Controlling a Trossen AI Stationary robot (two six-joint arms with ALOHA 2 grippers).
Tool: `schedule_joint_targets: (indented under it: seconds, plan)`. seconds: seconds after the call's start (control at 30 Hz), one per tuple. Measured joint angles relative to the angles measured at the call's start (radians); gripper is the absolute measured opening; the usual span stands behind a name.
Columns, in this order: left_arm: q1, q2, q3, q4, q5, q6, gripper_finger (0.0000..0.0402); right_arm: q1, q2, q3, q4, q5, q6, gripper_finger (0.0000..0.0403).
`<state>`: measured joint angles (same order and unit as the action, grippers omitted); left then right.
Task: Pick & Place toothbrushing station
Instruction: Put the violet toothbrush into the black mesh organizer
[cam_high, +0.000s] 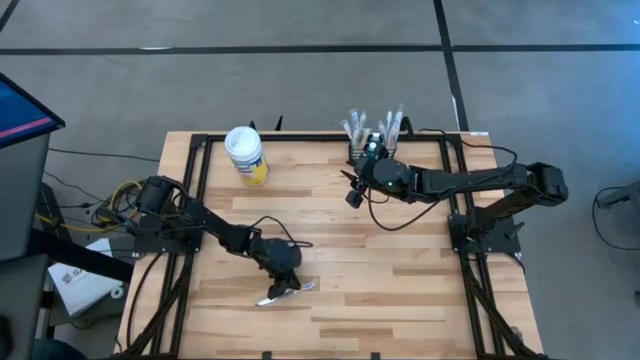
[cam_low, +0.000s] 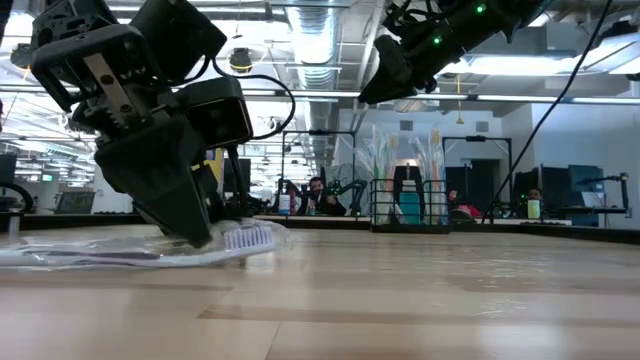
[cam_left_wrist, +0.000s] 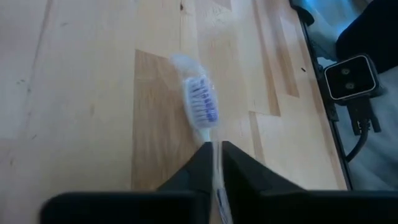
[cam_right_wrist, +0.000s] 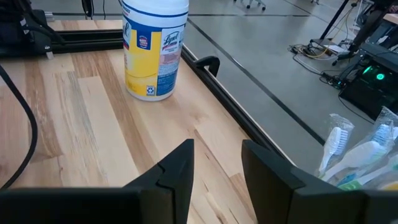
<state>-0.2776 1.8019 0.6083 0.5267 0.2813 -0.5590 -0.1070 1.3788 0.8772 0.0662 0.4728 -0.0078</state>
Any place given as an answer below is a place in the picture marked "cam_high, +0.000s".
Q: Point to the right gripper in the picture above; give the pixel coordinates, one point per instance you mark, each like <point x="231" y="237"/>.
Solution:
<point x="367" y="172"/>

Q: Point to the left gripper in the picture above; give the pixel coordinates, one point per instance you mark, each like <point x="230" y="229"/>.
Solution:
<point x="283" y="276"/>

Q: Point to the purple toothbrush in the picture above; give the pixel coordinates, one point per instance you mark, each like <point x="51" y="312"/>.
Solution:
<point x="264" y="301"/>

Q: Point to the blue mouthwash bottle white cap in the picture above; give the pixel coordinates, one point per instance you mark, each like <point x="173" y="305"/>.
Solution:
<point x="372" y="146"/>

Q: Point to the yellow toothbrush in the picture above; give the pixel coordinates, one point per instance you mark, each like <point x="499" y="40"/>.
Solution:
<point x="360" y="140"/>

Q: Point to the clear plastic bag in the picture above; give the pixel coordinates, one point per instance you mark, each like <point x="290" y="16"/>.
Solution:
<point x="354" y="125"/>

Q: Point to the teal toothbrush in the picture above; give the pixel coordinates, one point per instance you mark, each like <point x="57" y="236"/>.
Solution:
<point x="398" y="117"/>

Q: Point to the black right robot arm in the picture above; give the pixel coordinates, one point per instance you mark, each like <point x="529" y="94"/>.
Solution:
<point x="475" y="180"/>

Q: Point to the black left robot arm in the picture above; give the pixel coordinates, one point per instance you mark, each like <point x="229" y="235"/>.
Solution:
<point x="215" y="227"/>

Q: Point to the black table edge clip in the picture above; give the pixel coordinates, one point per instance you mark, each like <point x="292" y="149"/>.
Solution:
<point x="252" y="126"/>
<point x="278" y="125"/>

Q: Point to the yellow disinfecting wipes canister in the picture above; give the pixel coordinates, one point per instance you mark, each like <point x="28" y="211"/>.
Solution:
<point x="245" y="150"/>

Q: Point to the white label sticker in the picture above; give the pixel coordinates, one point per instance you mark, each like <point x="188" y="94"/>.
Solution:
<point x="479" y="133"/>

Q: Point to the white tape roll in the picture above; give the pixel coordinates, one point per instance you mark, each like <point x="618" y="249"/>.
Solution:
<point x="113" y="291"/>

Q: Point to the white paper booklet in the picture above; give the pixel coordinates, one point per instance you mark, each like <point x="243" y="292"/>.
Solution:
<point x="80" y="290"/>

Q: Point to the black desk beam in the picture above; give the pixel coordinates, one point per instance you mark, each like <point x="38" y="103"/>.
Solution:
<point x="75" y="255"/>

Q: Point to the person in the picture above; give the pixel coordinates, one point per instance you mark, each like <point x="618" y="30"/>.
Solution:
<point x="52" y="351"/>

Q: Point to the grey metal stand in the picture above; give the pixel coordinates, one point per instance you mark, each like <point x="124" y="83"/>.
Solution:
<point x="620" y="196"/>

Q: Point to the black aluminium table frame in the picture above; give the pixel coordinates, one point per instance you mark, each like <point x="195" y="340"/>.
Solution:
<point x="310" y="137"/>

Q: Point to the black table edge bracket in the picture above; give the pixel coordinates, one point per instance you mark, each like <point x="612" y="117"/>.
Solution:
<point x="375" y="355"/>
<point x="267" y="355"/>

